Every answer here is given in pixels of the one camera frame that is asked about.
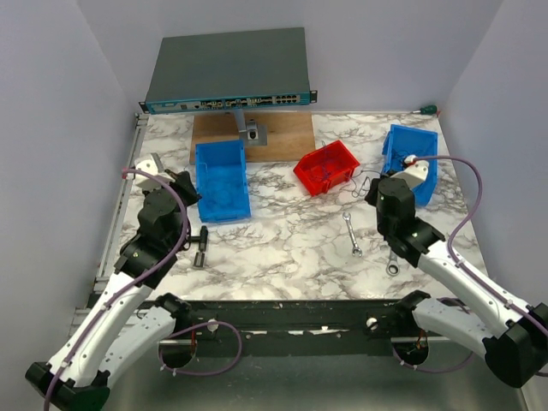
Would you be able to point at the silver ratchet wrench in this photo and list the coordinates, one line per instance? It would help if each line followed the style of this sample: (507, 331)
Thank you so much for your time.
(392, 267)

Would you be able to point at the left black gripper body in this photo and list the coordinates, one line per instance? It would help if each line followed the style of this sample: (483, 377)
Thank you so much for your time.
(179, 186)

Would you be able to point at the right blue plastic bin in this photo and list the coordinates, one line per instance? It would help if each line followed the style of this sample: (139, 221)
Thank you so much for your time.
(402, 141)

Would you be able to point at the wooden board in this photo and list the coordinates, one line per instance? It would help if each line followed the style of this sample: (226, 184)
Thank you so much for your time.
(290, 135)

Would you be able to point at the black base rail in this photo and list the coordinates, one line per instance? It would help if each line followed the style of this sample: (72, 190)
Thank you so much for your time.
(225, 329)

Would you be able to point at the red plastic bin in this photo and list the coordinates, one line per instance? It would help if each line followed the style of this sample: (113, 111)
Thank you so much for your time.
(323, 169)

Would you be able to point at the blue plastic bin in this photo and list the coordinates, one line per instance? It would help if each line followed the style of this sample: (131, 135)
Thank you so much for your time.
(402, 141)
(221, 173)

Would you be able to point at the aluminium frame rail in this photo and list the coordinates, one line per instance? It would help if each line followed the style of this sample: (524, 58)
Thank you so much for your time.
(112, 240)

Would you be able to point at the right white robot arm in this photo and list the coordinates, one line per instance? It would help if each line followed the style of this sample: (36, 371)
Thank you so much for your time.
(508, 333)

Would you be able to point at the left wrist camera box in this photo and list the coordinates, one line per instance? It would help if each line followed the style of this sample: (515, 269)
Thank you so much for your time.
(151, 164)

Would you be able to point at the grey network switch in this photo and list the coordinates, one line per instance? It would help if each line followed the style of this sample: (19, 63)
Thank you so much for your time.
(230, 71)

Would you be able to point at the green handled screwdriver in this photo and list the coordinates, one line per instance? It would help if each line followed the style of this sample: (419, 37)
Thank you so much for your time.
(427, 110)

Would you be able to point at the small silver combination wrench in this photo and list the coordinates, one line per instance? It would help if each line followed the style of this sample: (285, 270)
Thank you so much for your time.
(356, 250)

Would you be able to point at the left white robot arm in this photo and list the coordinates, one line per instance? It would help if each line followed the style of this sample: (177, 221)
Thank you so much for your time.
(81, 375)

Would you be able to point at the black T-shaped tool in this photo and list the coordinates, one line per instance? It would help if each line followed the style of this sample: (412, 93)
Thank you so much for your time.
(201, 240)

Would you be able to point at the grey metal stand bracket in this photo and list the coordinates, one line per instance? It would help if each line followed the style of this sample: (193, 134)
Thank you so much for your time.
(250, 132)

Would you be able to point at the left blue plastic bin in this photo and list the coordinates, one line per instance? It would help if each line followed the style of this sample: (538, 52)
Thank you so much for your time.
(221, 173)

